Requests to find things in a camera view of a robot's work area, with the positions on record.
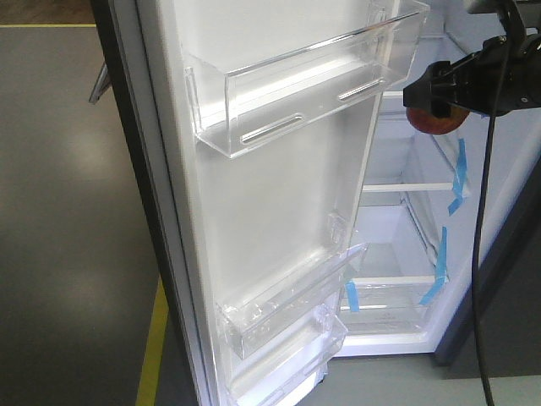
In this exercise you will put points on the fridge door white inside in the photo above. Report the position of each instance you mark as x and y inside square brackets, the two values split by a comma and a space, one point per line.
[224, 229]

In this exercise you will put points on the grey fridge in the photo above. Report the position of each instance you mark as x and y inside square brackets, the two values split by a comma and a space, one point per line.
[411, 197]

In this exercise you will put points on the red yellow apple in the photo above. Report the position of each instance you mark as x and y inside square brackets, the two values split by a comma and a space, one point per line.
[429, 124]

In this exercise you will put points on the clear lower door bin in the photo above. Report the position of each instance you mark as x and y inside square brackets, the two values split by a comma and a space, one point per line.
[273, 372]

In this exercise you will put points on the silver sign stand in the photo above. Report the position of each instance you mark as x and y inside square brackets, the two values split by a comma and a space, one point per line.
[102, 84]

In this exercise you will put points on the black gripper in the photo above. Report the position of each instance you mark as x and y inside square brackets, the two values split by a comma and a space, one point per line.
[482, 82]

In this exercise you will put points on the clear upper door bin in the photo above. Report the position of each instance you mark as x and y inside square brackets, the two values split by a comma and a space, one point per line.
[257, 70]

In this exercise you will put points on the clear door bin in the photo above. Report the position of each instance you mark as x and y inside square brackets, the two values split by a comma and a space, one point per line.
[248, 326]
[273, 372]
[257, 70]

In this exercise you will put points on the clear crisper drawer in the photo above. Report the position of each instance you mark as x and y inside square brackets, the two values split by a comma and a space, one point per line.
[387, 308]

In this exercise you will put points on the clear middle door bin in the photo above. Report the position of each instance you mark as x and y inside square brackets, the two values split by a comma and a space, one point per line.
[248, 326]

